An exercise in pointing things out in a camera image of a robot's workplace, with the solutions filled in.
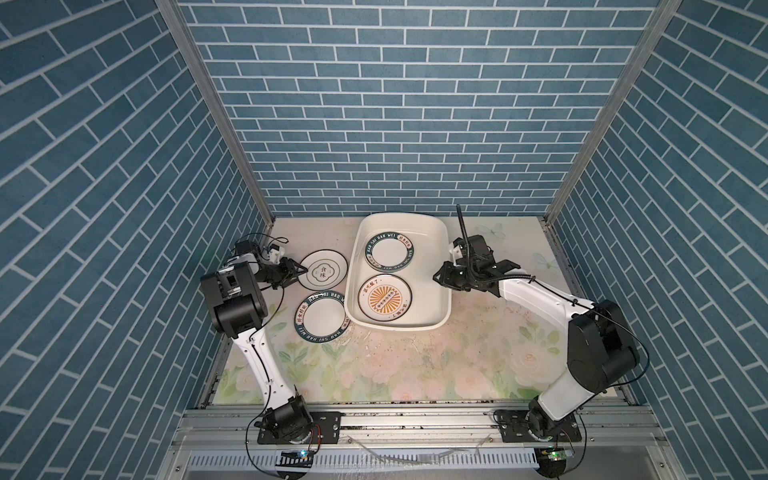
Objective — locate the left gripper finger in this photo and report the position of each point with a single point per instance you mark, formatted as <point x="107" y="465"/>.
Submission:
<point x="293" y="277"/>
<point x="296" y="266"/>

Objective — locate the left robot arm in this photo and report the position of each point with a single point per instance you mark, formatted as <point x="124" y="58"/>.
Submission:
<point x="237" y="308"/>

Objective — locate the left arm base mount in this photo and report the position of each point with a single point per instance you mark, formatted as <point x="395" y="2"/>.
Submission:
<point x="297" y="429"/>

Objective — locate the white plate thin dark rim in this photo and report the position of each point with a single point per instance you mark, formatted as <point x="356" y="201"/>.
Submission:
<point x="325" y="269"/>

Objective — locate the green lettered rim plate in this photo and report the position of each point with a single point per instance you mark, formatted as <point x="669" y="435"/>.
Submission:
<point x="321" y="317"/>
<point x="389" y="251"/>

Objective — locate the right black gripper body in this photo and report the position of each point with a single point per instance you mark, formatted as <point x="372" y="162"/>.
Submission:
<point x="460" y="277"/>

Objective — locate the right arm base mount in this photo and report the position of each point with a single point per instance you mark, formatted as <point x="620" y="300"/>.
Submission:
<point x="520" y="426"/>

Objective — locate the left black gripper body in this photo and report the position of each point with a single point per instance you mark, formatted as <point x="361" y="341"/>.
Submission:
<point x="274" y="274"/>

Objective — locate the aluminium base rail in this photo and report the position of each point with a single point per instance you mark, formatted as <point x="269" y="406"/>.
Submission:
<point x="605" y="440"/>

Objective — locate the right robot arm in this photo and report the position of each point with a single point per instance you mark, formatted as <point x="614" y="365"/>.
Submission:
<point x="600" y="348"/>

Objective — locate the orange sunburst plate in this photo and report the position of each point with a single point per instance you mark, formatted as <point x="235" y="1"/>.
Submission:
<point x="385" y="298"/>

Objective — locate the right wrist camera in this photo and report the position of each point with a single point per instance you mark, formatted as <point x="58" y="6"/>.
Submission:
<point x="457" y="252"/>

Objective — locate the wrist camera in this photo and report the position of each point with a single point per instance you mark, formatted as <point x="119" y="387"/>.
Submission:
<point x="457" y="252"/>
<point x="267" y="252"/>

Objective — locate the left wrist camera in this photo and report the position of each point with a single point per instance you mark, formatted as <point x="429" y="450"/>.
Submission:
<point x="267" y="252"/>

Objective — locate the white plastic bin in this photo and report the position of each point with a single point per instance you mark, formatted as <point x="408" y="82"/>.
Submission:
<point x="431" y="305"/>

